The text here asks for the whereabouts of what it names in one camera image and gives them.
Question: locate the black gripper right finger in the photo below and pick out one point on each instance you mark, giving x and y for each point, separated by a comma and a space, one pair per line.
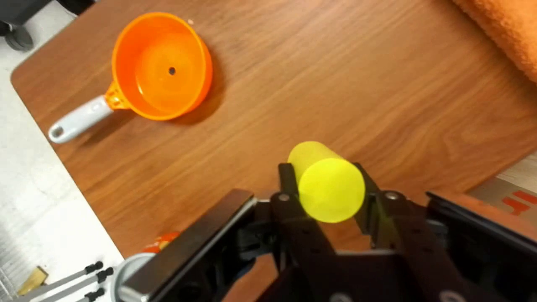
397, 224

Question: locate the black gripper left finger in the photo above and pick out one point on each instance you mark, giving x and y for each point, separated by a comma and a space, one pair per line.
300, 236

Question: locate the yellow cylinder block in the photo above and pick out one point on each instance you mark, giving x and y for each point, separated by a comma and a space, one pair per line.
332, 189

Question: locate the orange cloth towel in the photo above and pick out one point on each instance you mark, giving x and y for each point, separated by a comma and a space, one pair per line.
513, 26

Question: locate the grey tripod legs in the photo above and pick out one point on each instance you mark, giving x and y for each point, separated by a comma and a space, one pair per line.
83, 286

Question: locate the orange pan with white handle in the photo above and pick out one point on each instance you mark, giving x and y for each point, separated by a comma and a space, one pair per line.
162, 70

